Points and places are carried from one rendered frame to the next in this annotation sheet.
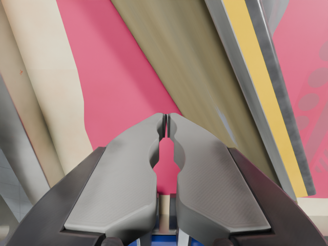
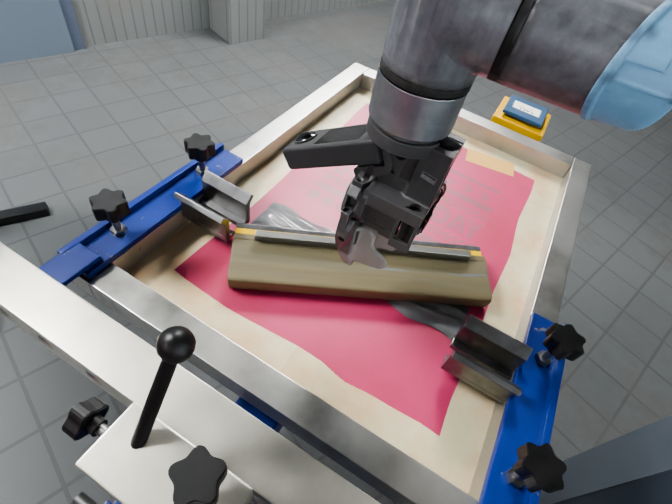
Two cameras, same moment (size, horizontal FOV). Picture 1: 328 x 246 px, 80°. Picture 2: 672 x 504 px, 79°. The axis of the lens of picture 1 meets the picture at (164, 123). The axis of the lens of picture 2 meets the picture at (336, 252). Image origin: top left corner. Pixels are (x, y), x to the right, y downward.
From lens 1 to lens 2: 0.46 m
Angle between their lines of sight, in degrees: 58
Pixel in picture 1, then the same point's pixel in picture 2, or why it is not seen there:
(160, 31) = (311, 270)
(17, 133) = (313, 403)
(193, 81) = (346, 270)
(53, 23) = (264, 335)
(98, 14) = (279, 308)
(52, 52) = (277, 351)
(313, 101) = not seen: hidden behind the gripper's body
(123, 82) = (326, 325)
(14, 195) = not seen: outside the picture
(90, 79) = (309, 343)
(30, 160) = (343, 422)
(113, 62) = (309, 321)
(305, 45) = not seen: hidden behind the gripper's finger
